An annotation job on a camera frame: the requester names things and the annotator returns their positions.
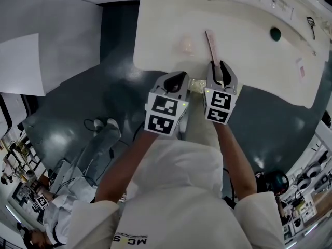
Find clear makeup packet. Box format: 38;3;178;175
188;77;208;93

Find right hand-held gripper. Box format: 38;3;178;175
202;60;240;126

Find white paper label sheet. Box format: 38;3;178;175
260;0;297;22

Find white board panel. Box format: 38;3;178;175
0;0;103;97

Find thin clear makeup stick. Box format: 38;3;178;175
290;36;317;56

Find white desk with black edge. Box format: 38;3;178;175
0;92;28;140

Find black floor cable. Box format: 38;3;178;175
83;118;104;132

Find long pink makeup nail file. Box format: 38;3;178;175
204;29;221;68

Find small pink makeup sachet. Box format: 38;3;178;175
295;57;307;83

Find person's left forearm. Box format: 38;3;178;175
95;131;159;204

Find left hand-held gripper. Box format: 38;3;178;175
144;71;190;137

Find black makeup eyelash curler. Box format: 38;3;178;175
306;16;317;40

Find dark blue headphones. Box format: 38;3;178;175
255;170;290;196

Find person's white shirt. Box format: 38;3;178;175
66;135;286;249

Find person's right forearm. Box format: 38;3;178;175
213;121;258;200

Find white shelf with equipment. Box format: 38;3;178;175
279;133;332;241

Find dark green makeup sponge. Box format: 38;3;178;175
269;26;282;42

